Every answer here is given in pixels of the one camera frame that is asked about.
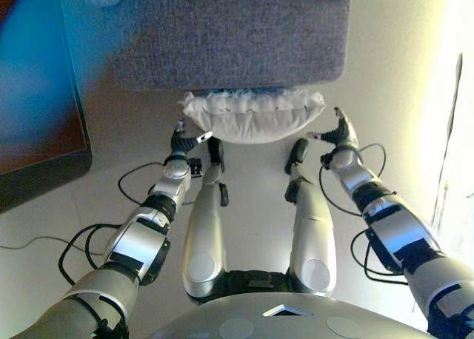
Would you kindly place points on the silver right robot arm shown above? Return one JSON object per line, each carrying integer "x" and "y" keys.
{"x": 400, "y": 231}

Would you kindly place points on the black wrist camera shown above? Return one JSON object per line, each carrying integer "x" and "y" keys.
{"x": 196, "y": 167}
{"x": 326, "y": 160}

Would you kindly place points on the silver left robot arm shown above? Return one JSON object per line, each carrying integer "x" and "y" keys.
{"x": 137, "y": 239}

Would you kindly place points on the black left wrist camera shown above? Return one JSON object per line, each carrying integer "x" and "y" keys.
{"x": 196, "y": 167}

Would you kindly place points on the silver right robot leg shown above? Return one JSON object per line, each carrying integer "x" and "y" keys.
{"x": 314, "y": 231}

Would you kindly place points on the white fringed cushion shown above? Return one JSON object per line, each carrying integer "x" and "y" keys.
{"x": 255, "y": 122}

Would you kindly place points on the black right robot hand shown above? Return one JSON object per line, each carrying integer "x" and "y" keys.
{"x": 342, "y": 133}

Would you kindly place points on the silver robot leg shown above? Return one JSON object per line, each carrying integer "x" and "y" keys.
{"x": 314, "y": 231}
{"x": 203, "y": 228}

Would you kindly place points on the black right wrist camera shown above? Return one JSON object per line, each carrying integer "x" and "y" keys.
{"x": 326, "y": 160}

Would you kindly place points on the grey fabric armchair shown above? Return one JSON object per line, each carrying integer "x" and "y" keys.
{"x": 229, "y": 35}

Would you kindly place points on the silver left robot leg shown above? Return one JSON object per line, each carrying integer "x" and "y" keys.
{"x": 203, "y": 228}

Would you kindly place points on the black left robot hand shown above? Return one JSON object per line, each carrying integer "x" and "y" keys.
{"x": 183, "y": 143}

